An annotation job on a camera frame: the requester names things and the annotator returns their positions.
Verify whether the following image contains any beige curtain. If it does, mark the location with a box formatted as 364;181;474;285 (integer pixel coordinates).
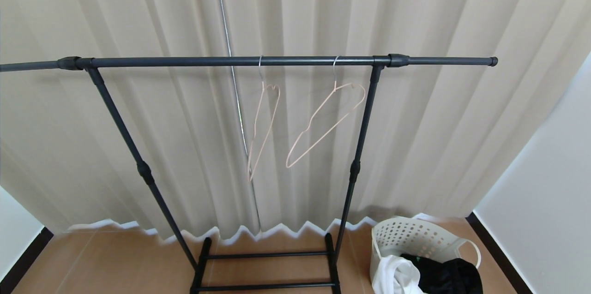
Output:
0;0;591;245

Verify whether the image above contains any black garment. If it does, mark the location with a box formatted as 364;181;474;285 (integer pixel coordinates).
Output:
400;253;484;294

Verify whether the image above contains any black clothes rack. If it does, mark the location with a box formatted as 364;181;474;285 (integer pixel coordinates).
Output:
0;54;499;294

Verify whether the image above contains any pink clothes hanger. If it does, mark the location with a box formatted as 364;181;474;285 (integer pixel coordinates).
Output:
285;56;367;169
247;56;281;182

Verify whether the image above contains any white garment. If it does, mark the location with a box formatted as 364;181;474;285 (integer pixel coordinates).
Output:
372;255;428;294

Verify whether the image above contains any white laundry basket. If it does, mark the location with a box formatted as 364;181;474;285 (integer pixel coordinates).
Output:
369;216;482;294

